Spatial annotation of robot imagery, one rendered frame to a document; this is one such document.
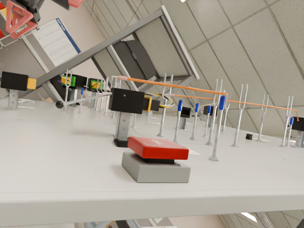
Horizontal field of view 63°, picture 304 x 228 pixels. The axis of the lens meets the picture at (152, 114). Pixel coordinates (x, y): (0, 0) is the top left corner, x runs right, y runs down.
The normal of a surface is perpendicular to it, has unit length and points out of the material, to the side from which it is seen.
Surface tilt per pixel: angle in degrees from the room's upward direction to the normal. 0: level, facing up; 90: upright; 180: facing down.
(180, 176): 90
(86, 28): 90
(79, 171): 50
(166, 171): 90
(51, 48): 90
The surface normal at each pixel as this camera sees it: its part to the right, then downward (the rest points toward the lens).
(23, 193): 0.14, -0.99
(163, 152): 0.37, 0.10
